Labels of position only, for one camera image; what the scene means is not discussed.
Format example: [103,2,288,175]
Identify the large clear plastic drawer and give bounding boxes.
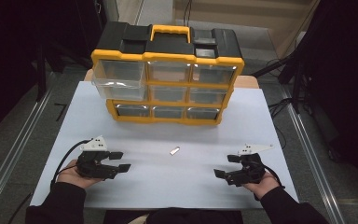
[91,59,149,102]

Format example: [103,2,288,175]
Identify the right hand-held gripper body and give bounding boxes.
[225,143,275,188]

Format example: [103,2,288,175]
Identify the person's left hand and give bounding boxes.
[56,159,103,190]

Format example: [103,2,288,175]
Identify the metal floor rail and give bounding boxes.
[0,88,55,216]
[285,102,347,224]

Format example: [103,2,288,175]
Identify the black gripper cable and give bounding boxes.
[254,163,287,202]
[49,139,91,191]

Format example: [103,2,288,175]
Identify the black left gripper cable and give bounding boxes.
[49,139,91,191]

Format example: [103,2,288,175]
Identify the black floor cables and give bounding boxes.
[267,96,295,150]

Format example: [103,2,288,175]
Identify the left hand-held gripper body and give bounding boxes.
[76,134,121,181]

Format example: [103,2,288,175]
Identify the person's right hand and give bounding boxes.
[241,173,281,201]

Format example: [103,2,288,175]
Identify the group of small clear drawers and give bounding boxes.
[115,60,238,121]

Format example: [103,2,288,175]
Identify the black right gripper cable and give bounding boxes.
[254,163,287,202]

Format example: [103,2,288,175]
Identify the dark metal stand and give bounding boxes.
[250,50,311,115]
[32,40,92,104]

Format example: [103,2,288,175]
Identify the white table cover sheet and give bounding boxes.
[30,80,300,210]

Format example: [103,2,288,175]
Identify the yellow black drawer organizer cabinet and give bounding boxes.
[90,21,245,126]

